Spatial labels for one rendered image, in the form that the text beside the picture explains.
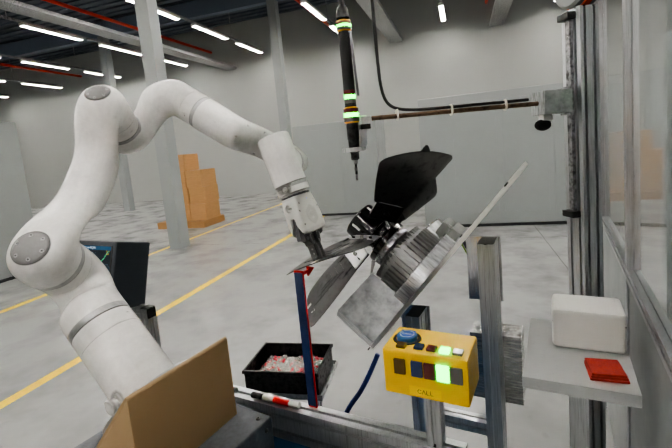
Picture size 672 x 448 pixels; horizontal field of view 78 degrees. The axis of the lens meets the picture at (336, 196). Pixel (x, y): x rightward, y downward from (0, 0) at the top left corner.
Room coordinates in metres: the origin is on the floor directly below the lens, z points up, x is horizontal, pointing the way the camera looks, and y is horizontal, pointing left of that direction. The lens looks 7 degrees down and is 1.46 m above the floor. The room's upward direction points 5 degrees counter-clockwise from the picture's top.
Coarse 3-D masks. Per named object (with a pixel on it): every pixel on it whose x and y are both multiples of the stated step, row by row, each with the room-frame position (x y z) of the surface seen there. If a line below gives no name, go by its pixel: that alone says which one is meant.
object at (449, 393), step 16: (432, 336) 0.78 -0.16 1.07; (448, 336) 0.77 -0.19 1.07; (464, 336) 0.77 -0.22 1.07; (384, 352) 0.75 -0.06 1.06; (400, 352) 0.74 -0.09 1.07; (416, 352) 0.72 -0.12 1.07; (432, 352) 0.72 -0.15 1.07; (464, 352) 0.71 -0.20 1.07; (384, 368) 0.75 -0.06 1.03; (464, 368) 0.68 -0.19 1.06; (400, 384) 0.74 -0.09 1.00; (416, 384) 0.72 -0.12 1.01; (432, 384) 0.71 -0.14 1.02; (448, 384) 0.69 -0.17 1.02; (464, 384) 0.68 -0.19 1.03; (448, 400) 0.70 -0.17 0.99; (464, 400) 0.68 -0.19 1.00
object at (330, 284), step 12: (336, 264) 1.34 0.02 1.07; (348, 264) 1.29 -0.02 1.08; (324, 276) 1.36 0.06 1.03; (336, 276) 1.30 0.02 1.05; (348, 276) 1.26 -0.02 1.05; (312, 288) 1.41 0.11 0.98; (324, 288) 1.31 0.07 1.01; (336, 288) 1.26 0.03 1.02; (312, 300) 1.33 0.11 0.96; (324, 300) 1.27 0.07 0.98; (324, 312) 1.22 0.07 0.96; (312, 324) 1.22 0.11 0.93
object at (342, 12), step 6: (342, 0) 1.21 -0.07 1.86; (342, 6) 1.20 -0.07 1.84; (336, 12) 1.21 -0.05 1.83; (342, 12) 1.20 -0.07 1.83; (348, 12) 1.21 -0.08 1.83; (336, 18) 1.22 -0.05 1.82; (342, 18) 1.23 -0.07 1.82; (348, 18) 1.23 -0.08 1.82; (348, 126) 1.20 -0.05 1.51; (354, 126) 1.20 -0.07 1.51; (348, 132) 1.21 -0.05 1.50; (354, 132) 1.20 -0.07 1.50; (348, 138) 1.21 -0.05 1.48; (354, 138) 1.20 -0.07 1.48; (348, 144) 1.22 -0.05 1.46; (354, 144) 1.20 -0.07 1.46; (354, 156) 1.20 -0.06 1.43
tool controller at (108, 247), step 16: (80, 240) 1.23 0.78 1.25; (96, 240) 1.21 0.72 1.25; (112, 256) 1.14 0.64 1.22; (128, 256) 1.17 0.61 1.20; (144, 256) 1.21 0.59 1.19; (112, 272) 1.13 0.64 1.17; (128, 272) 1.16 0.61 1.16; (144, 272) 1.21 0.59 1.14; (128, 288) 1.15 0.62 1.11; (144, 288) 1.20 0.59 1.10; (128, 304) 1.15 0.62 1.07
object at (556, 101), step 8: (560, 88) 1.31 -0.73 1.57; (568, 88) 1.26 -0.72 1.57; (536, 96) 1.29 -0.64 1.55; (544, 96) 1.25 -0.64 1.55; (552, 96) 1.25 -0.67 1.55; (560, 96) 1.25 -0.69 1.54; (568, 96) 1.26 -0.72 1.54; (544, 104) 1.25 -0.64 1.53; (552, 104) 1.25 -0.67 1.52; (560, 104) 1.25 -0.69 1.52; (568, 104) 1.26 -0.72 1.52; (536, 112) 1.29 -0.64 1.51; (544, 112) 1.25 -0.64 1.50; (552, 112) 1.25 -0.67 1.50; (560, 112) 1.25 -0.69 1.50; (568, 112) 1.28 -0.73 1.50
